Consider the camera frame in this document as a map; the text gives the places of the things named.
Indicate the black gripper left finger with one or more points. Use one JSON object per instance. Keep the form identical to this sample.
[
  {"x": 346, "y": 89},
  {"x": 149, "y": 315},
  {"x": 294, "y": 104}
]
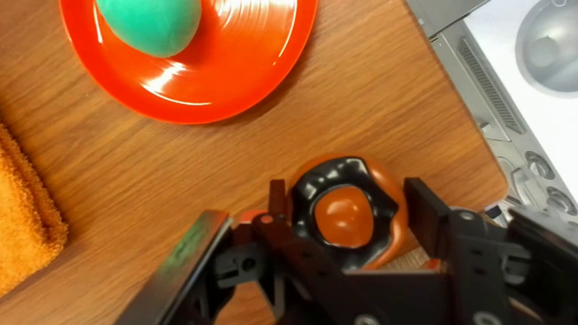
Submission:
[{"x": 296, "y": 272}]

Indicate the orange round plate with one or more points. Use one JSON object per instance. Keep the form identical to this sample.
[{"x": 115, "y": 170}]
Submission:
[{"x": 241, "y": 66}]

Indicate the folded orange towel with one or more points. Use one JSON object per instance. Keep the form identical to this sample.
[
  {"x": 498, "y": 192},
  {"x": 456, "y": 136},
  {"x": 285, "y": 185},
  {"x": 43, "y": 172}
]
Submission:
[{"x": 25, "y": 223}]

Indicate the chocolate iced toy doughnut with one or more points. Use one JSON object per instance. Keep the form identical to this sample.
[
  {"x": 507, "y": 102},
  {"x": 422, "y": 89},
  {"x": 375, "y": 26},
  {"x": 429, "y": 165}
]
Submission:
[{"x": 319, "y": 181}]

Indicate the wooden table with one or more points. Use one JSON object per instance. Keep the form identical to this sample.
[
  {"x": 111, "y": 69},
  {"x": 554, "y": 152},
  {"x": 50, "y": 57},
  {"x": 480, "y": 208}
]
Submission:
[{"x": 272, "y": 138}]

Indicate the green plush ball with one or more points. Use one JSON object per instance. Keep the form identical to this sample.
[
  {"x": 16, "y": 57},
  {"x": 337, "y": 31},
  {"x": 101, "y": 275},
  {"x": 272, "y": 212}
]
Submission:
[{"x": 151, "y": 24}]

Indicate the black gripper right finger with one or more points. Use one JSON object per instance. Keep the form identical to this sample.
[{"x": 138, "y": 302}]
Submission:
[{"x": 471, "y": 264}]

